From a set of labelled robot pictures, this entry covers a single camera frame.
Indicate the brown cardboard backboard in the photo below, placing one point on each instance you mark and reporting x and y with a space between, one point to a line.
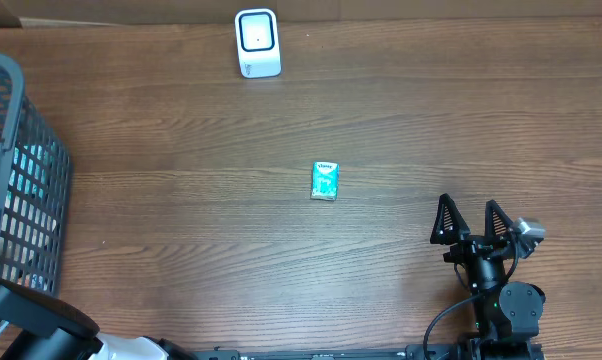
17 13

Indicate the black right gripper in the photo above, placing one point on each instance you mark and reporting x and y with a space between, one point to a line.
481 244

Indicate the dark grey mesh basket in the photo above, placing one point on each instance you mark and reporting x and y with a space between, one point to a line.
35 186

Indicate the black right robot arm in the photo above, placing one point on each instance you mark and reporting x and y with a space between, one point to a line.
506 313

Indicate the white barcode scanner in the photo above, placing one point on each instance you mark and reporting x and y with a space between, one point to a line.
258 45

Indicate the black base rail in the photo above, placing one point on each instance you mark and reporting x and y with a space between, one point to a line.
410 352

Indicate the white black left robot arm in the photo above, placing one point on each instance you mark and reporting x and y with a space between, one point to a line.
53 329

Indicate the small teal tissue pack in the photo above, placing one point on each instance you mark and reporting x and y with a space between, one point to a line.
325 176

